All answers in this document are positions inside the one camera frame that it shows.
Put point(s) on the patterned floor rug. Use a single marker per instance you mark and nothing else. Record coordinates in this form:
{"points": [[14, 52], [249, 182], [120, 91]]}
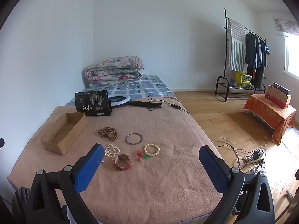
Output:
{"points": [[280, 184]]}

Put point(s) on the black snack bag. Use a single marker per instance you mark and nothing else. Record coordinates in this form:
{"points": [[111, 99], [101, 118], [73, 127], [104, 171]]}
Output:
{"points": [[93, 105]]}

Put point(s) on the white power strip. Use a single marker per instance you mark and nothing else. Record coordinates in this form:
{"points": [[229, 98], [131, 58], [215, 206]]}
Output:
{"points": [[253, 161]]}

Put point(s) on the folded floral quilt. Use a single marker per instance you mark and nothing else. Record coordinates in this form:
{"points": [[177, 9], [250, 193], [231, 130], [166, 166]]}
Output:
{"points": [[114, 71]]}

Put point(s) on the dark metal bangle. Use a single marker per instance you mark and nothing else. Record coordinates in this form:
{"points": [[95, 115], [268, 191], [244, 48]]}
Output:
{"points": [[127, 139]]}

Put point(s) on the table with orange cloth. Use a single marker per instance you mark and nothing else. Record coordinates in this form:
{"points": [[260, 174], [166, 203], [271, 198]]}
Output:
{"points": [[266, 114]]}

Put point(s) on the small green pot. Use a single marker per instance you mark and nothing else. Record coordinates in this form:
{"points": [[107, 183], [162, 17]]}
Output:
{"points": [[233, 81]]}

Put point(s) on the patterned curtain valance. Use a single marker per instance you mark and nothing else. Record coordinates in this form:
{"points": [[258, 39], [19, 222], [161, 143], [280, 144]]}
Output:
{"points": [[286, 25]]}

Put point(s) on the yellow plastic crate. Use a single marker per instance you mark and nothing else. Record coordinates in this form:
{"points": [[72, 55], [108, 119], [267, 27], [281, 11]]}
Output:
{"points": [[243, 80]]}

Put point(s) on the blue plaid bed sheet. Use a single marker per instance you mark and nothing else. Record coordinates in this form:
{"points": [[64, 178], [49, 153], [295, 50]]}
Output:
{"points": [[151, 86]]}

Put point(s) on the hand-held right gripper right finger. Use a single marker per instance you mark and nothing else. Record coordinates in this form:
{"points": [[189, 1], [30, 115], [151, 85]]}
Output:
{"points": [[212, 168]]}

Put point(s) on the small blue hanging bag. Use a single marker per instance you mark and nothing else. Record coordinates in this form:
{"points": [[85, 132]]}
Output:
{"points": [[267, 49]]}

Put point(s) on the red flat box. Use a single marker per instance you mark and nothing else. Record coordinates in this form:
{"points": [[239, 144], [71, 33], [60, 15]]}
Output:
{"points": [[275, 101]]}

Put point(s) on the black plug charger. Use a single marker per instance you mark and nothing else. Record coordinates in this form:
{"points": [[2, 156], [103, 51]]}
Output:
{"points": [[258, 155]]}

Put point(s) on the striped grey white towel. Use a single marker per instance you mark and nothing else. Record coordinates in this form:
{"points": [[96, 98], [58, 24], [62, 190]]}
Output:
{"points": [[236, 49]]}

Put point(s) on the window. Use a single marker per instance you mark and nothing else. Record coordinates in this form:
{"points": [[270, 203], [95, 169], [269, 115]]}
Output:
{"points": [[293, 58]]}

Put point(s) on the hanging dark clothes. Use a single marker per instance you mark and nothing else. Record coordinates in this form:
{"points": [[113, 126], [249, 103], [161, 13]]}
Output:
{"points": [[254, 56]]}

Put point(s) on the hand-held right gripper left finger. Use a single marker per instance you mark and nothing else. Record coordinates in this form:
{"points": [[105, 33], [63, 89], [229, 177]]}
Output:
{"points": [[90, 165]]}

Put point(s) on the tan blanket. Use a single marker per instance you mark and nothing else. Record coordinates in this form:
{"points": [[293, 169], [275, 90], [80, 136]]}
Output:
{"points": [[163, 133]]}

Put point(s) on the dark blue long box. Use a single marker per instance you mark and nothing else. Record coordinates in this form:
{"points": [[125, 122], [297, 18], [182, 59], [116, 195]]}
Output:
{"points": [[281, 88]]}

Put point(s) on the black metal clothes rack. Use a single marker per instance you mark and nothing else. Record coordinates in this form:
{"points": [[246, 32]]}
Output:
{"points": [[225, 51]]}

